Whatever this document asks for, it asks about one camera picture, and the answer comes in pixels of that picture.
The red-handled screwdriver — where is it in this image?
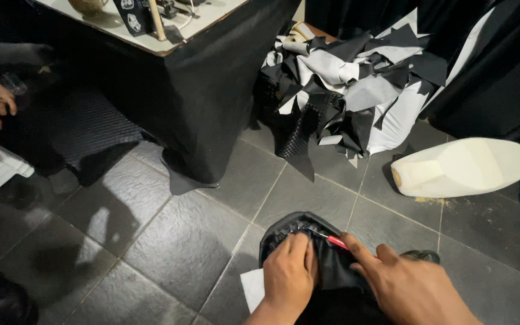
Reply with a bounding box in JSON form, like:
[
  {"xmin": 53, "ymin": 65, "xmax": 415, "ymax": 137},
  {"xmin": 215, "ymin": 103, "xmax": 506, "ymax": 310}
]
[{"xmin": 306, "ymin": 227, "xmax": 349, "ymax": 251}]

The black draped vinyl sheet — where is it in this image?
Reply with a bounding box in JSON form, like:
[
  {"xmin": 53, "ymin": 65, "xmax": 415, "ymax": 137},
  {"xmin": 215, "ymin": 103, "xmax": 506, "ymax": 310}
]
[{"xmin": 39, "ymin": 0, "xmax": 303, "ymax": 196}]

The white foam seat cushion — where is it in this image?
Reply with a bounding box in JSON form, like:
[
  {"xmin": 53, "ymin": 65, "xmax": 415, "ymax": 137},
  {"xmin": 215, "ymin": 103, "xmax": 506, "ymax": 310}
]
[{"xmin": 390, "ymin": 137, "xmax": 520, "ymax": 198}]

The heap of black white scraps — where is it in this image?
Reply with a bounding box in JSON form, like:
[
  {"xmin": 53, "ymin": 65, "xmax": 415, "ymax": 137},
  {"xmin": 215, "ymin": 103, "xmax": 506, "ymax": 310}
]
[{"xmin": 253, "ymin": 20, "xmax": 449, "ymax": 182}]

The black textured vinyl sheet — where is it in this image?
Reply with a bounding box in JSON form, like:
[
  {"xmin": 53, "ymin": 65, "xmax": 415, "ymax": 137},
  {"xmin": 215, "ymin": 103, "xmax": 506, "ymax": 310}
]
[{"xmin": 0, "ymin": 86, "xmax": 147, "ymax": 178}]

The white paper sheet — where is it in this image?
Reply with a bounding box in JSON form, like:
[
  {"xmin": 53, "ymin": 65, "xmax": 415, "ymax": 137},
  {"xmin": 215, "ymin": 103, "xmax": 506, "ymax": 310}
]
[{"xmin": 240, "ymin": 268, "xmax": 266, "ymax": 314}]

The person's right hand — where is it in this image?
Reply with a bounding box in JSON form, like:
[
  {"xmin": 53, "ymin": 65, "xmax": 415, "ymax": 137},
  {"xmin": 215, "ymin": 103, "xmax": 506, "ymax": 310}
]
[{"xmin": 339, "ymin": 232, "xmax": 482, "ymax": 325}]

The person's left hand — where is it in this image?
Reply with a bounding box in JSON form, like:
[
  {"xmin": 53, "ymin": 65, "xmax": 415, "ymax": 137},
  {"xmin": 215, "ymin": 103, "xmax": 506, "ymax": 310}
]
[{"xmin": 262, "ymin": 232, "xmax": 319, "ymax": 314}]

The black motorcycle seat cover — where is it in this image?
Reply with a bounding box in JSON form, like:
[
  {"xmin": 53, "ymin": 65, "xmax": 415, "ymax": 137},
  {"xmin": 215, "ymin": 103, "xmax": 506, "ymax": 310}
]
[{"xmin": 258, "ymin": 211, "xmax": 389, "ymax": 325}]

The white-topped table with tools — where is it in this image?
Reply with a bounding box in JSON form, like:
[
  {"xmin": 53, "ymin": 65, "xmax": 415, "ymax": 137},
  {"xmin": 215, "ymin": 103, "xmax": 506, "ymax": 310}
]
[{"xmin": 32, "ymin": 0, "xmax": 252, "ymax": 57}]

